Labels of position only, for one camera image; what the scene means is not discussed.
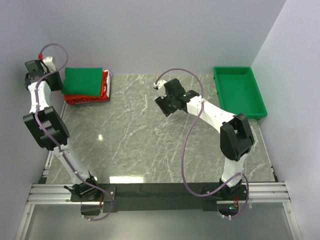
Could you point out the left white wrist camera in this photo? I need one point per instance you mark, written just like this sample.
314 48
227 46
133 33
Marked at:
47 62

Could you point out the folded orange t shirt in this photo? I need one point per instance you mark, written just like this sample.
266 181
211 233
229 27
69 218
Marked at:
103 93

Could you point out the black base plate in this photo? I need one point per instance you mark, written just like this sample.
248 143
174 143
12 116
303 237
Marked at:
154 197

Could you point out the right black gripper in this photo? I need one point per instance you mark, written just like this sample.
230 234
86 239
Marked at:
161 103

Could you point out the green t shirt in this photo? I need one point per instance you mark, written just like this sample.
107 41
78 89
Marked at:
80 81

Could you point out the folded red white t shirt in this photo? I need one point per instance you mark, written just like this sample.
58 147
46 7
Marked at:
87 100

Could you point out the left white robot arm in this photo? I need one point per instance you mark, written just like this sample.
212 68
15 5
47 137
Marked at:
48 129

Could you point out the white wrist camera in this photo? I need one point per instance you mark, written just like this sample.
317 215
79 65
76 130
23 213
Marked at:
159 84
47 62

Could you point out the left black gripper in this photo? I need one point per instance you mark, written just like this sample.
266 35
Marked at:
59 85

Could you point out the green plastic bin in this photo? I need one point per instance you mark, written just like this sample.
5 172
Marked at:
238 91

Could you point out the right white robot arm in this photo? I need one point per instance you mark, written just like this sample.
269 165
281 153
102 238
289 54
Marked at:
235 134

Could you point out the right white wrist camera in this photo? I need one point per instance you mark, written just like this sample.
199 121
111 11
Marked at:
159 84

